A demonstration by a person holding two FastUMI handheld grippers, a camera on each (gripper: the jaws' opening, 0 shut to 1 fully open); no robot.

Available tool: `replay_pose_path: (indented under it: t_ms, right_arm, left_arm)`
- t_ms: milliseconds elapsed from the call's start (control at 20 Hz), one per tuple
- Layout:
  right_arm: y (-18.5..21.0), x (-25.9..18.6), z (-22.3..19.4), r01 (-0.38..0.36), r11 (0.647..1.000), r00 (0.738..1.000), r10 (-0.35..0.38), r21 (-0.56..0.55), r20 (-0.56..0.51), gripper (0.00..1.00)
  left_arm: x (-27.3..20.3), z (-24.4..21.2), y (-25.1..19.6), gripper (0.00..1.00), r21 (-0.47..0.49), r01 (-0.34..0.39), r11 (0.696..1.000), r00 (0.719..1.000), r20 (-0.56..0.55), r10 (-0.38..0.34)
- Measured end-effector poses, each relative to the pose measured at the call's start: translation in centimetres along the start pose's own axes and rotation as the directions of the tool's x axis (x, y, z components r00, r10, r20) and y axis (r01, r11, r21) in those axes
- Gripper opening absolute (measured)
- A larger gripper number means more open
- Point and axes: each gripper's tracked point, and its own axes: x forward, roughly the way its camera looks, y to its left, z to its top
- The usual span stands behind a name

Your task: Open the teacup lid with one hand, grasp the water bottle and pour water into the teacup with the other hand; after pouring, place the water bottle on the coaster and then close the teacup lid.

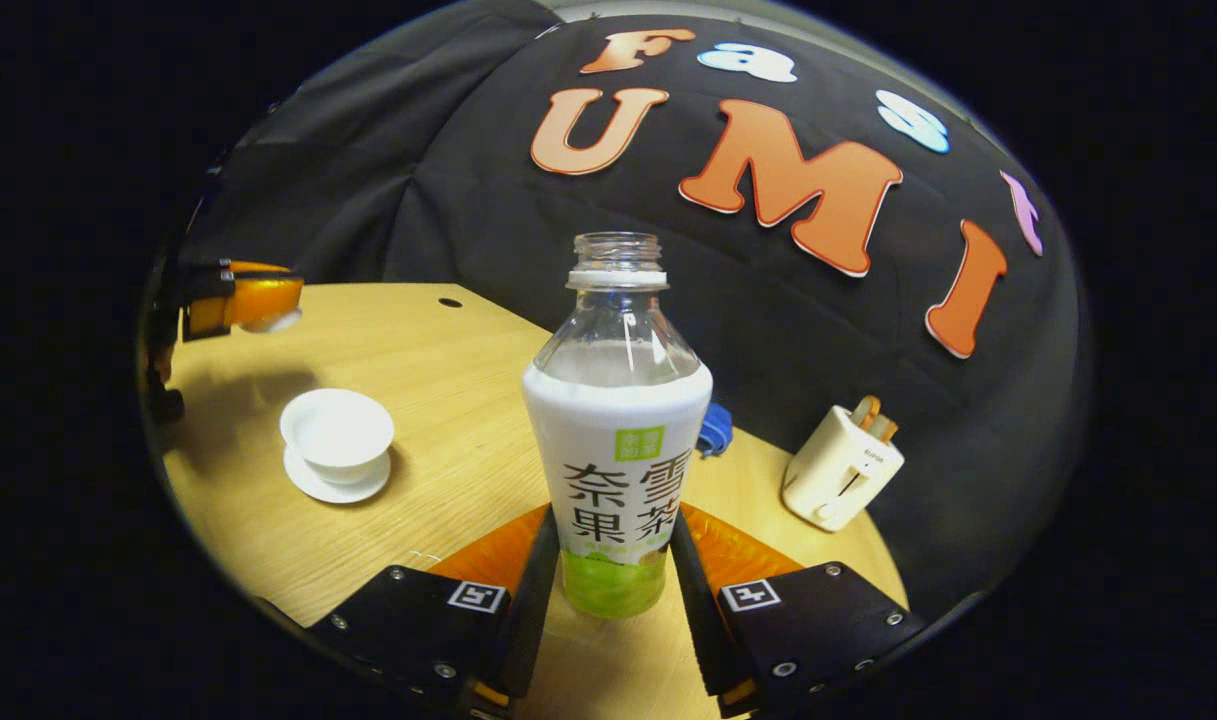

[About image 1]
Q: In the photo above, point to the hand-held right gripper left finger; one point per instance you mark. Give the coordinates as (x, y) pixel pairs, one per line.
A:
(533, 610)

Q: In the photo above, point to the white toaster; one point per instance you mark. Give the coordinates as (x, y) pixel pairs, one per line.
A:
(838, 470)

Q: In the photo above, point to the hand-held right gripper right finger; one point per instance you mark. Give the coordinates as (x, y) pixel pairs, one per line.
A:
(698, 620)

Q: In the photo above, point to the toast slice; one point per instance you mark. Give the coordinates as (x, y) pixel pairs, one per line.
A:
(866, 410)
(886, 429)

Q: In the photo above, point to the blue folded towel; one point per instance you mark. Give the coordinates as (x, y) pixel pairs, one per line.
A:
(716, 432)

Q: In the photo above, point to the clear water bottle white label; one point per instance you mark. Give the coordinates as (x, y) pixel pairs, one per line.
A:
(618, 450)

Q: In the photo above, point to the white saucer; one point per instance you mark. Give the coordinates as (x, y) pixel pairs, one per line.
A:
(338, 493)

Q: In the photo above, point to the white teacup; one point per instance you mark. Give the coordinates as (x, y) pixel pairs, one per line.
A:
(336, 430)

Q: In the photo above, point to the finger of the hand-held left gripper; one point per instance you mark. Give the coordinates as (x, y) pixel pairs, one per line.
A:
(258, 298)
(253, 267)

